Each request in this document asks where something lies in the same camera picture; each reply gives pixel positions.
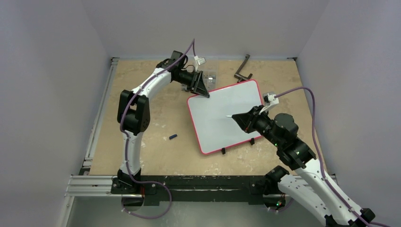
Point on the pink framed whiteboard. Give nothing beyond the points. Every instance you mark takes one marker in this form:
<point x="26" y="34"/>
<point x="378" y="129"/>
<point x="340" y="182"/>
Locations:
<point x="213" y="129"/>

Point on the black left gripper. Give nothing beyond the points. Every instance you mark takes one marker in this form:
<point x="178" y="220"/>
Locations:
<point x="198" y="86"/>

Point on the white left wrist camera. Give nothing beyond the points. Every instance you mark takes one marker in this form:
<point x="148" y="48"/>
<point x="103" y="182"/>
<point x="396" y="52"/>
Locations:
<point x="199" y="61"/>

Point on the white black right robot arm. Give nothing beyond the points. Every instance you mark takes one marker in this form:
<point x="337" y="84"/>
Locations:
<point x="322" y="197"/>

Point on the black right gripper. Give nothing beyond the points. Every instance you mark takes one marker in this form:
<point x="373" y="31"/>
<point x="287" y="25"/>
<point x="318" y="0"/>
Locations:
<point x="253" y="118"/>

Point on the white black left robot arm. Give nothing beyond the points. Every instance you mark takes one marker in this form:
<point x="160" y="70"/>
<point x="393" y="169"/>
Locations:
<point x="133" y="113"/>

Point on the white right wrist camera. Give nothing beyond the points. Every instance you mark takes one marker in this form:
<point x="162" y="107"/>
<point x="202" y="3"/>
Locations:
<point x="270" y="101"/>

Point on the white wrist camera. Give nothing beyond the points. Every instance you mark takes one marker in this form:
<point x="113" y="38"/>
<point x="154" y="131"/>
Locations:
<point x="199" y="61"/>
<point x="270" y="101"/>

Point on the clear plastic screw box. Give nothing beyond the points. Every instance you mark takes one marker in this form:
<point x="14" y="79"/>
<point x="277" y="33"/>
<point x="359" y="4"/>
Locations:
<point x="210" y="72"/>

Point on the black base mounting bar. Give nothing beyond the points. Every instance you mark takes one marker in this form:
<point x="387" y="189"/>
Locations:
<point x="150" y="190"/>

